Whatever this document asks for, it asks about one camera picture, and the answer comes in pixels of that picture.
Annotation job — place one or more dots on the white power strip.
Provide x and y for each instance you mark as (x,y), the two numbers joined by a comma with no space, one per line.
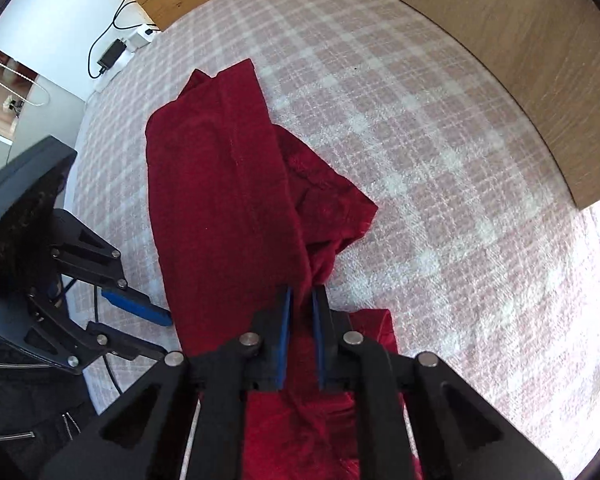
(111,76)

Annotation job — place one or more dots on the pink plaid blanket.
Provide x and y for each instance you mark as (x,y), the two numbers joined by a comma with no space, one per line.
(405,160)

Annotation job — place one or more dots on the white charger plug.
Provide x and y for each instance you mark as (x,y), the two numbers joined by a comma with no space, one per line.
(142,36)

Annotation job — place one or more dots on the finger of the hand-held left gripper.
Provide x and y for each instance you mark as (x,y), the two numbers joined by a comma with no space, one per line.
(125,345)
(135,306)

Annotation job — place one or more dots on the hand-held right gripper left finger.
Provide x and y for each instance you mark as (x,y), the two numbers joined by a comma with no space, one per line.
(283,345)

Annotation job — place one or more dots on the light wooden board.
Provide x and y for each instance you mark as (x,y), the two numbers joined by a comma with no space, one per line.
(530,60)

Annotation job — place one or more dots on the dark red shirt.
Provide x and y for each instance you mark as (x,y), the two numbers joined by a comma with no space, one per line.
(220,185)

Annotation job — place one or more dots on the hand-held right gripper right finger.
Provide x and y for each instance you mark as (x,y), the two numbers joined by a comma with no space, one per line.
(320,345)

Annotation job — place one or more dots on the person's black jacket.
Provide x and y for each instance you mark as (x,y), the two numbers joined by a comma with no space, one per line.
(20,410)

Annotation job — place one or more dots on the black power adapter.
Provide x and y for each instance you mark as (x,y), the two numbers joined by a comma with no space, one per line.
(111,54)

